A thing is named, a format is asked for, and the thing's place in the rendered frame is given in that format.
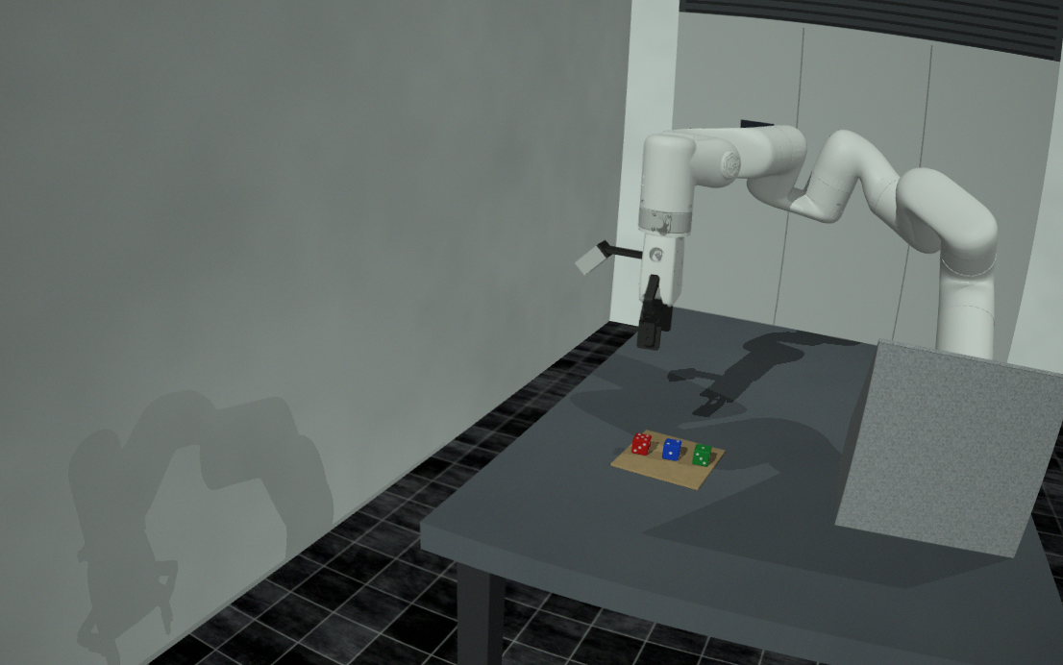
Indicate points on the green die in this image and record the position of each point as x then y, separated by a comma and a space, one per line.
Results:
701, 455

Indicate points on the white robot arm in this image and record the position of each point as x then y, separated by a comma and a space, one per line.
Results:
966, 231

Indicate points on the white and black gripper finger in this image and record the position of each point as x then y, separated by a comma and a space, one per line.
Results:
666, 318
649, 327

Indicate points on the red die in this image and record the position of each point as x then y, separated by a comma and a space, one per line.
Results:
641, 444

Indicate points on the blue die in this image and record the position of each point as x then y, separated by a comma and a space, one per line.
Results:
671, 449

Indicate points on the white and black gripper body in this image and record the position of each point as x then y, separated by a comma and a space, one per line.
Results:
663, 255

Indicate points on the tan flat mat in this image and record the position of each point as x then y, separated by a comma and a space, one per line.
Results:
681, 472

